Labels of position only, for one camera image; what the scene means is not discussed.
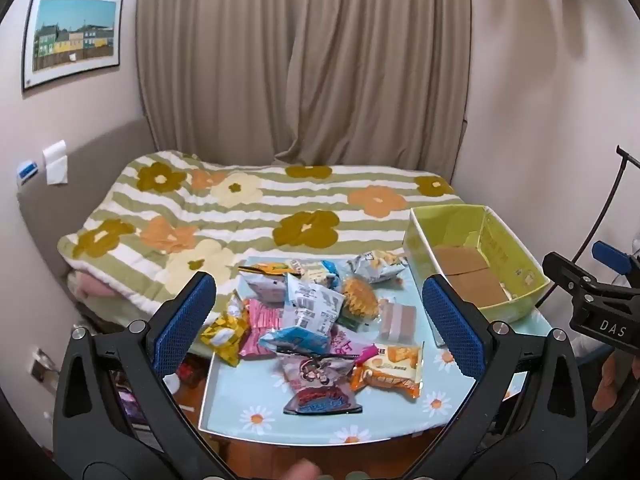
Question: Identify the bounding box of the round cookie packet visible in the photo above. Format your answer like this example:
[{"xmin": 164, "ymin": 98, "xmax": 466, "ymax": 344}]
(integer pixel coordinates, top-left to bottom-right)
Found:
[{"xmin": 337, "ymin": 275, "xmax": 381, "ymax": 331}]

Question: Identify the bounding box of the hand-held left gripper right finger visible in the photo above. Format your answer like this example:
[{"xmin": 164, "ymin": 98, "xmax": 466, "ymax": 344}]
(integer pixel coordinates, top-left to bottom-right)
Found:
[{"xmin": 405, "ymin": 274, "xmax": 588, "ymax": 480}]

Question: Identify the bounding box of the pink striped snack packet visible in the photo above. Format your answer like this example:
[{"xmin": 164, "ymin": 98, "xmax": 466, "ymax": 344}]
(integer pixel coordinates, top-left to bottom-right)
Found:
[{"xmin": 239, "ymin": 299, "xmax": 286, "ymax": 360}]

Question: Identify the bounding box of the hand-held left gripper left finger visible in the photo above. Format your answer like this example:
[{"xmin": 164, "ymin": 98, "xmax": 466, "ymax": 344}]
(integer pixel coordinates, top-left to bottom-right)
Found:
[{"xmin": 52, "ymin": 271, "xmax": 236, "ymax": 480}]

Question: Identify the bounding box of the pink lettered snack packet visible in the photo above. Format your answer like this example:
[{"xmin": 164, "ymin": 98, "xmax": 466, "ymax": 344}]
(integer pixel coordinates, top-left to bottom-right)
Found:
[{"xmin": 327, "ymin": 327, "xmax": 378, "ymax": 361}]

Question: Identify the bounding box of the orange bread packet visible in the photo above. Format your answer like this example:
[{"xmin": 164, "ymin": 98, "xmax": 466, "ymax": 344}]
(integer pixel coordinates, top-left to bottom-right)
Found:
[{"xmin": 350, "ymin": 342, "xmax": 425, "ymax": 401}]

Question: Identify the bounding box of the white paper note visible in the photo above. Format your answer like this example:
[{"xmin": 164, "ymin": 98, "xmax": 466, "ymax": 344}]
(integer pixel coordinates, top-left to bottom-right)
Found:
[{"xmin": 42, "ymin": 140, "xmax": 68, "ymax": 186}]

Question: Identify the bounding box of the white blue barcode packet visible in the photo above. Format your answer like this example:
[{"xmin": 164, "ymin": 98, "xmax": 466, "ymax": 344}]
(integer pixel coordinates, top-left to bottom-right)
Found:
[{"xmin": 282, "ymin": 272, "xmax": 346, "ymax": 336}]

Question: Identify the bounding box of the pink translucent packet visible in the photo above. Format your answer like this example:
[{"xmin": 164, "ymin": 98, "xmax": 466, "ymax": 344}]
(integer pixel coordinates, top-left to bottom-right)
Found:
[{"xmin": 377, "ymin": 297, "xmax": 418, "ymax": 343}]

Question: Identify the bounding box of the pink pillow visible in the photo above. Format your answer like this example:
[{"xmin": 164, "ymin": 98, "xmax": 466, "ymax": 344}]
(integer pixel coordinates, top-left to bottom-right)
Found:
[{"xmin": 75, "ymin": 272, "xmax": 118, "ymax": 306}]

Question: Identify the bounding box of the orange yellow snack packet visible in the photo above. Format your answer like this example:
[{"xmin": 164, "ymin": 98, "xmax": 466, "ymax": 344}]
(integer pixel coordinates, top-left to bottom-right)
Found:
[{"xmin": 237, "ymin": 260, "xmax": 296, "ymax": 277}]

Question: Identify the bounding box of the cartoon print snack packet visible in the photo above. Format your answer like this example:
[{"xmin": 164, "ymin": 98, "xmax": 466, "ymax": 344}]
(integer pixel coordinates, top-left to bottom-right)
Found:
[{"xmin": 280, "ymin": 352, "xmax": 363, "ymax": 416}]

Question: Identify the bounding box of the floral striped blanket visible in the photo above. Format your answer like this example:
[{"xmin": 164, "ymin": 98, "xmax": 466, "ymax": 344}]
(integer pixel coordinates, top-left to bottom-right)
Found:
[{"xmin": 57, "ymin": 152, "xmax": 466, "ymax": 321}]

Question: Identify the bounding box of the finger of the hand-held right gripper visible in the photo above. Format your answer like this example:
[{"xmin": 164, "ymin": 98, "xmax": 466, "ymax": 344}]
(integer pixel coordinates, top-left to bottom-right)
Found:
[
  {"xmin": 591, "ymin": 240, "xmax": 640, "ymax": 281},
  {"xmin": 542, "ymin": 251, "xmax": 603, "ymax": 292}
]

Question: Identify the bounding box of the green cardboard box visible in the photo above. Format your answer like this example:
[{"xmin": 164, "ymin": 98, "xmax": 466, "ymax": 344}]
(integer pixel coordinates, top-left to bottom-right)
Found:
[{"xmin": 402, "ymin": 204, "xmax": 551, "ymax": 323}]

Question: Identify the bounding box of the person's right hand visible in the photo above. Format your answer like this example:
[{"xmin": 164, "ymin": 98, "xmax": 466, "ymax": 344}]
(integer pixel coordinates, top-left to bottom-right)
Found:
[{"xmin": 591, "ymin": 347, "xmax": 640, "ymax": 412}]

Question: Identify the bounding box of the wall socket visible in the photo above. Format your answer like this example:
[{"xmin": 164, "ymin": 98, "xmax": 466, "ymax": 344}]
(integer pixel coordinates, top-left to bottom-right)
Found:
[{"xmin": 27, "ymin": 347, "xmax": 58, "ymax": 386}]

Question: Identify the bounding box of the framed wall poster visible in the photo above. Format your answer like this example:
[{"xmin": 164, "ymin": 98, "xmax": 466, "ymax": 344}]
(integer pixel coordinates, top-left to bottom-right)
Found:
[{"xmin": 21, "ymin": 0, "xmax": 123, "ymax": 93}]

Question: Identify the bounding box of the daisy print tablecloth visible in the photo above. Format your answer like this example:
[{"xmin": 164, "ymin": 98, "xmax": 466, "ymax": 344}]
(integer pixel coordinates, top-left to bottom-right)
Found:
[{"xmin": 199, "ymin": 255, "xmax": 553, "ymax": 446}]

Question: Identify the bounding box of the beige curtain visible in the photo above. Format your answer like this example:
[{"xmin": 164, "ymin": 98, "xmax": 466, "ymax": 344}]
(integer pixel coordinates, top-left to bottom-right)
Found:
[{"xmin": 136, "ymin": 0, "xmax": 473, "ymax": 186}]

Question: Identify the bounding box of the white pink snack packet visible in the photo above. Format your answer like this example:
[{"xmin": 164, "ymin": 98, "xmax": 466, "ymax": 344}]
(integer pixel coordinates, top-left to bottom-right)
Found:
[{"xmin": 239, "ymin": 270, "xmax": 288, "ymax": 303}]

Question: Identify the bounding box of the black curved stand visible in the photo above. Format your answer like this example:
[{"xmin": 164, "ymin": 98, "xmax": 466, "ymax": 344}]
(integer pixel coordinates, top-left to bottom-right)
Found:
[{"xmin": 537, "ymin": 145, "xmax": 640, "ymax": 311}]

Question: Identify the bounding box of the blue snack packet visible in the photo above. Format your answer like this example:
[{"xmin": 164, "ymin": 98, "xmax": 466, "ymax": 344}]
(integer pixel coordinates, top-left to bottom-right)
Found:
[{"xmin": 257, "ymin": 326, "xmax": 331, "ymax": 358}]

